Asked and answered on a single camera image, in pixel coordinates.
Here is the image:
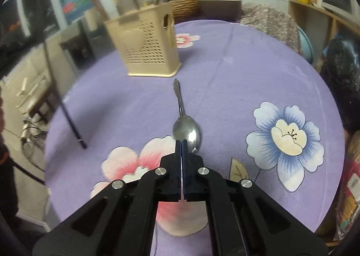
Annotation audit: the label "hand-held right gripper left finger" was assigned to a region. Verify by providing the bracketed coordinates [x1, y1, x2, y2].
[32, 139, 183, 256]

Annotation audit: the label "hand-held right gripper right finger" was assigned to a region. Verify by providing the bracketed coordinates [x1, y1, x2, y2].
[183, 139, 329, 256]

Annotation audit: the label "metal spoon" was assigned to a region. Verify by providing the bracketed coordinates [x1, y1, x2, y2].
[172, 78, 202, 153]

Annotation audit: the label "black chopstick with metal band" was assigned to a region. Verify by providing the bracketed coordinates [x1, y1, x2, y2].
[43, 38, 88, 150]

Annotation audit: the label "beige perforated utensil holder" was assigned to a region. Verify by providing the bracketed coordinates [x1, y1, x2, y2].
[103, 2, 183, 78]

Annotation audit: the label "dark water dispenser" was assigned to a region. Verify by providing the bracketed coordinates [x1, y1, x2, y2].
[60, 11, 97, 70]

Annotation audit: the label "wicker basket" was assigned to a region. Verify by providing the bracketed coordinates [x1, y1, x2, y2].
[170, 0, 201, 24]

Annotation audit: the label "beige and brown rice cooker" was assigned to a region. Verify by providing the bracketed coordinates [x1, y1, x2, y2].
[198, 0, 242, 22]

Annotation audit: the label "paisley patterned cloth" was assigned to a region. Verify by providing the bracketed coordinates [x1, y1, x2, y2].
[239, 2, 303, 54]

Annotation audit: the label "white roll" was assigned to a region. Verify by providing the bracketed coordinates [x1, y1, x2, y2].
[86, 9, 103, 32]

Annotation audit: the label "pile of colourful packets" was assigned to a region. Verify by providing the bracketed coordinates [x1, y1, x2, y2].
[335, 132, 360, 245]

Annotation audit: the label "blue plastic basin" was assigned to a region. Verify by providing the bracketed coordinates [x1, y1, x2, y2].
[297, 27, 314, 65]

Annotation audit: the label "black plastic bag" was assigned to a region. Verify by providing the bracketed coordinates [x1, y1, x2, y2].
[321, 38, 360, 133]

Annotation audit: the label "wooden shelf unit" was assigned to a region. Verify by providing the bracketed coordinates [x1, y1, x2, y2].
[288, 0, 360, 71]

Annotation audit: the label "window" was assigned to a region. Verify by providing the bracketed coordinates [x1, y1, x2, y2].
[3, 0, 58, 39]

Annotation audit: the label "tangled cables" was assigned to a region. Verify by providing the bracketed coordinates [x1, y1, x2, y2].
[20, 116, 50, 172]

